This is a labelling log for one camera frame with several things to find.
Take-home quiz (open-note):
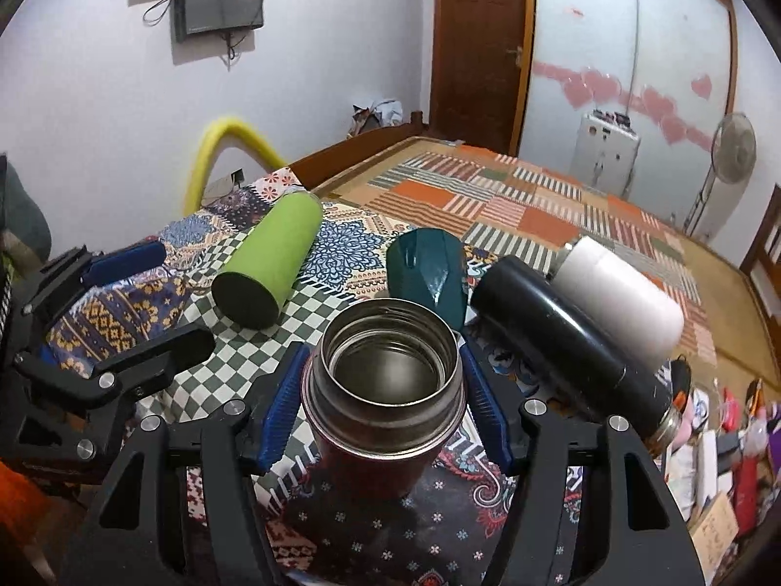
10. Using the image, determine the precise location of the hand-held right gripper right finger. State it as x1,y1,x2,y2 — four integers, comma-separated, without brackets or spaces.
460,342,704,586

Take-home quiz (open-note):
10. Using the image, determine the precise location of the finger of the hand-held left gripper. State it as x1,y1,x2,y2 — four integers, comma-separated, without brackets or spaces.
12,323,216,409
24,239,167,318

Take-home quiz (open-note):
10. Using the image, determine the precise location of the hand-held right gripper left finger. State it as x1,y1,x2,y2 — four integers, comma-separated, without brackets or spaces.
79,342,313,582

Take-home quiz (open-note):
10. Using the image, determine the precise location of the red steel thermos cup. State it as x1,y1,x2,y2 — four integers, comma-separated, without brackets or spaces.
300,298,470,502

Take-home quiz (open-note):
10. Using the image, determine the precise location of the green cup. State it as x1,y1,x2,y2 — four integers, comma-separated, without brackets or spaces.
211,190,324,329

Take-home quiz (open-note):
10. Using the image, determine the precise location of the teal faceted cup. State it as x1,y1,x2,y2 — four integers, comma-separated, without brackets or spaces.
387,227,468,331

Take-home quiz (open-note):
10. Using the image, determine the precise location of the orange cloth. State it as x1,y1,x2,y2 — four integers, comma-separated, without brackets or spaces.
0,460,51,563

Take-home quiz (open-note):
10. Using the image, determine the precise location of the black thermos flask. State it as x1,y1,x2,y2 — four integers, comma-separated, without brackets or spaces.
471,255,683,459

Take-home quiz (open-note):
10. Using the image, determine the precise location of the grey cloth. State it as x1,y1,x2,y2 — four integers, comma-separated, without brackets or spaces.
0,155,53,263

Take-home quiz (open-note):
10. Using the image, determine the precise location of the yellow foam tube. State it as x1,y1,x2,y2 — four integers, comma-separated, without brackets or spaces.
183,116,289,217

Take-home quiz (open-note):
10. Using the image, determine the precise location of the white thermos bottle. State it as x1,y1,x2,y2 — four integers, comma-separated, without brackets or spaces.
552,235,685,367

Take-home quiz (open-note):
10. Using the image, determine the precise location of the patterned patchwork blanket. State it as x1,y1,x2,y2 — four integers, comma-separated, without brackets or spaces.
45,167,611,586

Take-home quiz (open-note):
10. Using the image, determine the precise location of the striped orange bed mat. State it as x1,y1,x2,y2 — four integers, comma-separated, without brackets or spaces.
317,137,718,373

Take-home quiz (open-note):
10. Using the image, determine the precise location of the wooden bed headboard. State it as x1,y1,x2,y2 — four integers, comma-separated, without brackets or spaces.
287,111,428,190

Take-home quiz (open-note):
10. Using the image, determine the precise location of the cardboard box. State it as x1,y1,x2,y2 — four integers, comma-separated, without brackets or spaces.
689,491,740,568

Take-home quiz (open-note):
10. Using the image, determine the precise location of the pile of colourful clutter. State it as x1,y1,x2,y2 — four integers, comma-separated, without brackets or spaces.
665,354,781,538

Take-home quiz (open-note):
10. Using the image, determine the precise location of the white appliance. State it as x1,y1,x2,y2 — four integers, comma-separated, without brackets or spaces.
570,108,641,196

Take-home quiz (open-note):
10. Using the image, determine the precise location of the pile of clothes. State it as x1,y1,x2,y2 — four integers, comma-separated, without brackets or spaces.
350,98,405,138

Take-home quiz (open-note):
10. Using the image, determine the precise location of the standing fan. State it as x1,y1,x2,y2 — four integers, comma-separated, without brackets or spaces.
683,111,758,233

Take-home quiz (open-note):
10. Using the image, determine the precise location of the brown wooden door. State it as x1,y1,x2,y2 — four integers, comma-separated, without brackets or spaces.
429,0,529,156

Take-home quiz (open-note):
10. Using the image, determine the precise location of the wardrobe with frosted doors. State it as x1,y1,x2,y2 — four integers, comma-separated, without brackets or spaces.
518,0,739,239

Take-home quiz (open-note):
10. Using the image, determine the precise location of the wall socket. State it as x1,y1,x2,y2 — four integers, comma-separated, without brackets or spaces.
204,167,245,199

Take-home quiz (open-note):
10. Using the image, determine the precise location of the wooden furniture frame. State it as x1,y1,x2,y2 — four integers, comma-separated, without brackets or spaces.
740,183,781,294

